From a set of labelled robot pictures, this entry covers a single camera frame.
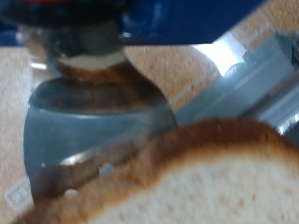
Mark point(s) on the black spatula with blue block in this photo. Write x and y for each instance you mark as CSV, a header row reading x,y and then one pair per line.
x,y
78,133

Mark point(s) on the white bread slice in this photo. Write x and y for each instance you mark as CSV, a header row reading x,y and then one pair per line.
x,y
218,186

